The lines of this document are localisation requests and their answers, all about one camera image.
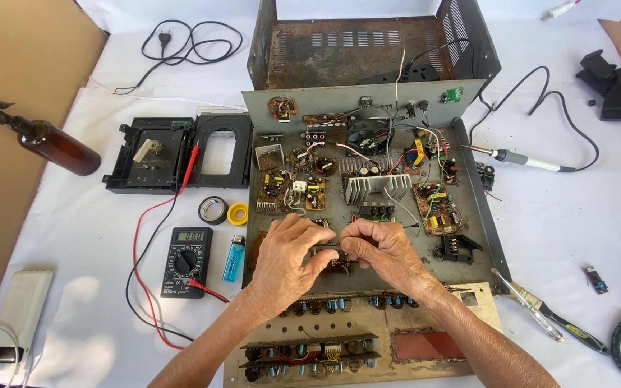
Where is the person's right hand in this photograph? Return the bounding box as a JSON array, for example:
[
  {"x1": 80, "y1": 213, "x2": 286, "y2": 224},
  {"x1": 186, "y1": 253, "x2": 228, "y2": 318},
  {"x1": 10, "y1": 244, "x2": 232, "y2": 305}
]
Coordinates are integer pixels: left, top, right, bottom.
[{"x1": 339, "y1": 218, "x2": 442, "y2": 304}]

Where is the person's left hand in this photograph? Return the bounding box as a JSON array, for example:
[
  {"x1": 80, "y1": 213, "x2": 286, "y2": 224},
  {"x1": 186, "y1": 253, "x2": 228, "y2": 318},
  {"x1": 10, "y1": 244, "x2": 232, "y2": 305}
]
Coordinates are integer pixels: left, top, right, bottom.
[{"x1": 246, "y1": 213, "x2": 340, "y2": 320}]

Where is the small brown circuit board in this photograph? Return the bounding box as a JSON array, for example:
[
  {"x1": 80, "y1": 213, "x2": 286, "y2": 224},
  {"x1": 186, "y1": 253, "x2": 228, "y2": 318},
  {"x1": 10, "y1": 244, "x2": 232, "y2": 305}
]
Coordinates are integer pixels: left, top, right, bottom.
[{"x1": 310, "y1": 244, "x2": 355, "y2": 277}]

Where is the blue transparent lighter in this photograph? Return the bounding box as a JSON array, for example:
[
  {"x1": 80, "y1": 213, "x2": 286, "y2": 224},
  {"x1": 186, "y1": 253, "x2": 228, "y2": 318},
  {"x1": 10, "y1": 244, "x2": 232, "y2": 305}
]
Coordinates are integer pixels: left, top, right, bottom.
[{"x1": 222, "y1": 234, "x2": 247, "y2": 282}]

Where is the brown power supply board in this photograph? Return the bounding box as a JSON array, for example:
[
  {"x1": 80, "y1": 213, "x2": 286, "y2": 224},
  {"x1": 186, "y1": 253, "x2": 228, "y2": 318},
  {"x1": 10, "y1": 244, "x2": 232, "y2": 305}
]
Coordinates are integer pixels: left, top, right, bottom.
[{"x1": 413, "y1": 180, "x2": 465, "y2": 237}]

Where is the yellow tape roll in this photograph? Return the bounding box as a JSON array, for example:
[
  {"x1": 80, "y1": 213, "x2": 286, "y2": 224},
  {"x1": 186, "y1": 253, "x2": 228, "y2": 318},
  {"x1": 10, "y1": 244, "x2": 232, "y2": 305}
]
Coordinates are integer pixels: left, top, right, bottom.
[{"x1": 227, "y1": 202, "x2": 249, "y2": 226}]

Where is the aluminium heat sink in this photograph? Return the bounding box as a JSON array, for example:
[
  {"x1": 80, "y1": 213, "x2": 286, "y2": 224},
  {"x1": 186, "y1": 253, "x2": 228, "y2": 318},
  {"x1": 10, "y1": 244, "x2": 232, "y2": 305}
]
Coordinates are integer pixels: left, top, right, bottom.
[{"x1": 344, "y1": 174, "x2": 413, "y2": 206}]

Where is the beige amplifier front panel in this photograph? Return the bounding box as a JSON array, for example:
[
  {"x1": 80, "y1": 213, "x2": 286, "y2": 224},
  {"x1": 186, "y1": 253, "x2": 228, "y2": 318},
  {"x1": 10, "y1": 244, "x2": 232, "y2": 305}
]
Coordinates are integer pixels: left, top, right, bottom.
[{"x1": 223, "y1": 282, "x2": 504, "y2": 388}]

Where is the grey metal amplifier chassis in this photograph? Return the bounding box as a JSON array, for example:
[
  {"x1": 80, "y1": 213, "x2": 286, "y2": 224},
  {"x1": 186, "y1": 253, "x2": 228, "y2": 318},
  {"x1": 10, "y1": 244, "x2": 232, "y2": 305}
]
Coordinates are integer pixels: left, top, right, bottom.
[{"x1": 241, "y1": 80, "x2": 512, "y2": 296}]

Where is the black electrical tape roll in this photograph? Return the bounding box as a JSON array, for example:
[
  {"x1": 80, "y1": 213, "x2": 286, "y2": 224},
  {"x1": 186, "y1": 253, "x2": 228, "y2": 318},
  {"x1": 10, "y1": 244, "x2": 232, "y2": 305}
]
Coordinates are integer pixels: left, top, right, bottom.
[{"x1": 198, "y1": 196, "x2": 229, "y2": 225}]

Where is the black digital multimeter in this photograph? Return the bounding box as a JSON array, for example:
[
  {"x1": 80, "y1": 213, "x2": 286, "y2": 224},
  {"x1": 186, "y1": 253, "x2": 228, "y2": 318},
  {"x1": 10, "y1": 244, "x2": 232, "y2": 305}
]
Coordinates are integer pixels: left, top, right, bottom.
[{"x1": 161, "y1": 227, "x2": 214, "y2": 299}]

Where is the black cooling fan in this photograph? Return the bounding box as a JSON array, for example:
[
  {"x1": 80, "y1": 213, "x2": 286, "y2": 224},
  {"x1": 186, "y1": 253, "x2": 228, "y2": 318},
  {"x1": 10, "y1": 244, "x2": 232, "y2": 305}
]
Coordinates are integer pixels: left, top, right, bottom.
[{"x1": 346, "y1": 119, "x2": 395, "y2": 157}]

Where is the black connector socket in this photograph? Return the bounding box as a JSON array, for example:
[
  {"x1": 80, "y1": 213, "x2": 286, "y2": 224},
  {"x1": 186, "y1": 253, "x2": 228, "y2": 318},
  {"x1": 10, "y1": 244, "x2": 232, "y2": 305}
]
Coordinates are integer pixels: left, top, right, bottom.
[{"x1": 476, "y1": 162, "x2": 496, "y2": 193}]

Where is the red multimeter probe lead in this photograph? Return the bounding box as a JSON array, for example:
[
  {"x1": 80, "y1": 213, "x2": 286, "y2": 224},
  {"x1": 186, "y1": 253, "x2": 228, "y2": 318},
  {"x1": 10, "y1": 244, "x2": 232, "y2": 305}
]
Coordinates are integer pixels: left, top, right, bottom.
[{"x1": 132, "y1": 143, "x2": 230, "y2": 351}]

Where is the black multimeter probe lead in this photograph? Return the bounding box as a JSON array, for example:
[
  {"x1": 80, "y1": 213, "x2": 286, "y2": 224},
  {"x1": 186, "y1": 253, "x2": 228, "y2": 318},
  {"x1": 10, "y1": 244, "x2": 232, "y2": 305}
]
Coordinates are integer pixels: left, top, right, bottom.
[{"x1": 125, "y1": 186, "x2": 195, "y2": 343}]

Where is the grey soldering iron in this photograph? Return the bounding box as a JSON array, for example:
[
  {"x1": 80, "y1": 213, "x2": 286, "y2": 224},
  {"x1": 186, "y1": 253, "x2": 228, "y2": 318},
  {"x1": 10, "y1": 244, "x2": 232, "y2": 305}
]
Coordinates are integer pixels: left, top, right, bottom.
[{"x1": 461, "y1": 143, "x2": 577, "y2": 174}]

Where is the black disc drive mechanism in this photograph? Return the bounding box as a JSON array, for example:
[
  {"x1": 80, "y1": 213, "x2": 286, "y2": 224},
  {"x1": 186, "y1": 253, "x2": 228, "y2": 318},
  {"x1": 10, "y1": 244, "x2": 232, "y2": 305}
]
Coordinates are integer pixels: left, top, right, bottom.
[{"x1": 102, "y1": 116, "x2": 198, "y2": 195}]

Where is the white table cover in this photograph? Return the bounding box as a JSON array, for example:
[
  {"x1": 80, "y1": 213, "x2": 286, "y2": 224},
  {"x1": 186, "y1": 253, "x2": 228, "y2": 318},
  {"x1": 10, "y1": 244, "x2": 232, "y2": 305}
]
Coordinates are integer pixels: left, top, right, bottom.
[{"x1": 0, "y1": 0, "x2": 621, "y2": 388}]

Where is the rusty metal amplifier cover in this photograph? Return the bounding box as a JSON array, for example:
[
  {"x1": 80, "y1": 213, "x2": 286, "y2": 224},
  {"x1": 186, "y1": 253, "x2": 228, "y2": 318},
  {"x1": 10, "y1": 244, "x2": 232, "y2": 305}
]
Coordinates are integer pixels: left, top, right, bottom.
[{"x1": 247, "y1": 0, "x2": 502, "y2": 91}]

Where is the small blue electronic module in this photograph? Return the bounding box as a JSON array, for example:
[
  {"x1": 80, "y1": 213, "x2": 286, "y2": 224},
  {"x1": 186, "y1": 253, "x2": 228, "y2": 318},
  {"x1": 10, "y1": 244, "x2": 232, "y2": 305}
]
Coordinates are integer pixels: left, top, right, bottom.
[{"x1": 584, "y1": 265, "x2": 609, "y2": 295}]

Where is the brown glass spray bottle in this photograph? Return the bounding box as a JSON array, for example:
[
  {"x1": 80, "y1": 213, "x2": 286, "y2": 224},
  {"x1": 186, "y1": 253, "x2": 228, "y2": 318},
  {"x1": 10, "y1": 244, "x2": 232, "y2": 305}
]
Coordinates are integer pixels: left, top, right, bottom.
[{"x1": 0, "y1": 96, "x2": 102, "y2": 177}]

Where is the white power bank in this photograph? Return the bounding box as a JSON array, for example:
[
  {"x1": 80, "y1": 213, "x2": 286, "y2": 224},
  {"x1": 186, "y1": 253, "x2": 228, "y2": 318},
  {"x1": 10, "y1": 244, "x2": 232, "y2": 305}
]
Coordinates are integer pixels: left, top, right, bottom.
[{"x1": 0, "y1": 269, "x2": 54, "y2": 364}]

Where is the large brown cardboard sheet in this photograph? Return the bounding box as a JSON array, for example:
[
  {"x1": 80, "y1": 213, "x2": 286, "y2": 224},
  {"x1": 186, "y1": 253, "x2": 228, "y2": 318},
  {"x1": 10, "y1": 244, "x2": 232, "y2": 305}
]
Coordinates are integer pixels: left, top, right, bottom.
[{"x1": 0, "y1": 0, "x2": 109, "y2": 346}]

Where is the black plastic bracket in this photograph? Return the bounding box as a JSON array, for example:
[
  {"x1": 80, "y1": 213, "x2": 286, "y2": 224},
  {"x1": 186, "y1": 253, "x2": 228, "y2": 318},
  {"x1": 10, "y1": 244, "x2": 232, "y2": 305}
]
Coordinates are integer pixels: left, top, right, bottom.
[{"x1": 433, "y1": 234, "x2": 484, "y2": 265}]

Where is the black disc drive frame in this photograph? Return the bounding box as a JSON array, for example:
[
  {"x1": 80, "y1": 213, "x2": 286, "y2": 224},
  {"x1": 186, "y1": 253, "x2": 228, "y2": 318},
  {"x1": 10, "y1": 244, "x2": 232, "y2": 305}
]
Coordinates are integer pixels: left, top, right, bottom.
[{"x1": 188, "y1": 113, "x2": 253, "y2": 189}]

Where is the clear handled screwdriver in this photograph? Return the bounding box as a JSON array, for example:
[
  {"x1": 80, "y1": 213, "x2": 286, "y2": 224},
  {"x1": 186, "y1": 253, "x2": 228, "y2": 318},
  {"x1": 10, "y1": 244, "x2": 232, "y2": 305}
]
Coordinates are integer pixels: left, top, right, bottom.
[{"x1": 491, "y1": 268, "x2": 565, "y2": 343}]

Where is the thin white wire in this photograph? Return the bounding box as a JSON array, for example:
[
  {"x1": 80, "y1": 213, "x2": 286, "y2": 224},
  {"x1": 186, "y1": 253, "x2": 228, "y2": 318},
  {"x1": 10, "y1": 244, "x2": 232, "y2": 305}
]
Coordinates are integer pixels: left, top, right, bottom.
[{"x1": 88, "y1": 75, "x2": 248, "y2": 112}]

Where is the black yellow handled brush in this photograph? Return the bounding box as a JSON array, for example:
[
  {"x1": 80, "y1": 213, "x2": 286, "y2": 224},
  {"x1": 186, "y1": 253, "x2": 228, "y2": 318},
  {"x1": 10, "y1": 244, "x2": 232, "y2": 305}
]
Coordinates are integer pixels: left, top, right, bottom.
[{"x1": 509, "y1": 280, "x2": 611, "y2": 356}]

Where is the black soldering iron cable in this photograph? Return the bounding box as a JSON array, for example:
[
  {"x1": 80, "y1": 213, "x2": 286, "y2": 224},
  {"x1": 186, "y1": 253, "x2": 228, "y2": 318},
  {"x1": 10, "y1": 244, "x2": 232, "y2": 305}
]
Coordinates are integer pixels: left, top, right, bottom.
[{"x1": 469, "y1": 66, "x2": 600, "y2": 172}]

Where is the black power cable with plug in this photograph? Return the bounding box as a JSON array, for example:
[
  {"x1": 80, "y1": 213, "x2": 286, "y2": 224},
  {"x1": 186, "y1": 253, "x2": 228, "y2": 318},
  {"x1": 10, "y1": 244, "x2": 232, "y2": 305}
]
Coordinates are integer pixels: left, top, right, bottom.
[{"x1": 114, "y1": 20, "x2": 244, "y2": 96}]

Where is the white charging cable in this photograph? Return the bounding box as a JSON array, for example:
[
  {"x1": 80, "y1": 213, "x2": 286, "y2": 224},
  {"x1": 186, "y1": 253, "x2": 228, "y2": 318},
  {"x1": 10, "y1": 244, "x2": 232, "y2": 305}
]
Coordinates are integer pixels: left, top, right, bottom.
[{"x1": 0, "y1": 326, "x2": 35, "y2": 388}]

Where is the black strap mount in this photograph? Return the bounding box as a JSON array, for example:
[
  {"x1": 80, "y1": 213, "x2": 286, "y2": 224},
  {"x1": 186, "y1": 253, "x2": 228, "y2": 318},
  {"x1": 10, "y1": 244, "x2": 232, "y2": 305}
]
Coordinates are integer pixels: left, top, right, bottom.
[{"x1": 576, "y1": 50, "x2": 621, "y2": 121}]

